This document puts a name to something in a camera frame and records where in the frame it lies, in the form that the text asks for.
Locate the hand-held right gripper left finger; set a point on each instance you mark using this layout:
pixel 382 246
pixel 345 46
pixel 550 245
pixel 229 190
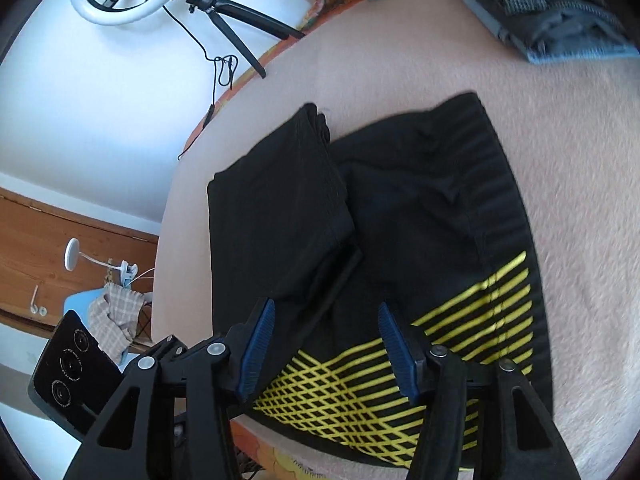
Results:
pixel 255 350

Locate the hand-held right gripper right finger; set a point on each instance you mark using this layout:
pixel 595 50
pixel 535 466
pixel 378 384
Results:
pixel 397 350

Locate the black pants with yellow stripes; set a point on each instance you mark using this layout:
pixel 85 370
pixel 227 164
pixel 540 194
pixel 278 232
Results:
pixel 400 210

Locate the beige checked cloth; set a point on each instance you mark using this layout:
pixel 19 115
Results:
pixel 112 320

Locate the light blue chair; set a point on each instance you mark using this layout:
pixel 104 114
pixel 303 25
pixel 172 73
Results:
pixel 80 302

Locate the white door stop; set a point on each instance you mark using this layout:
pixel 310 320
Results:
pixel 34 300

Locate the white clip desk lamp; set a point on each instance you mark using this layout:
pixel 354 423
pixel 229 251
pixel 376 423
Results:
pixel 71 255

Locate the small black tripod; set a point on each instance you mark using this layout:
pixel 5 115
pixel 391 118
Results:
pixel 250 14

